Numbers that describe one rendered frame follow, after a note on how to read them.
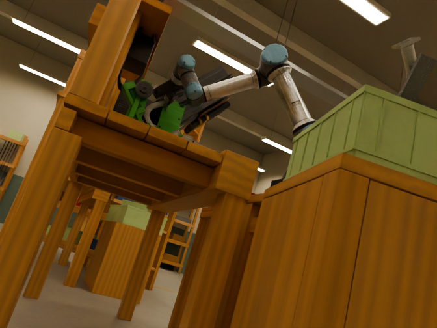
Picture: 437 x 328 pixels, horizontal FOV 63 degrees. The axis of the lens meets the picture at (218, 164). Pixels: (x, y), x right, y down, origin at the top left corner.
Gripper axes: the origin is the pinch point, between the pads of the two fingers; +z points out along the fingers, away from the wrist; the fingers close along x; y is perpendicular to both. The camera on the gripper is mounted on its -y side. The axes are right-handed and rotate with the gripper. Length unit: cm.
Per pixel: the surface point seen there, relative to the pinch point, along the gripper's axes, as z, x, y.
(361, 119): -108, -68, -23
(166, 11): -39.1, 24.0, 2.7
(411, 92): -107, -68, 1
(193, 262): 42, -80, -10
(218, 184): -48, -59, -25
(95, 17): -51, 15, -37
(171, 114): 2.5, -6.9, 2.6
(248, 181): -49, -63, -15
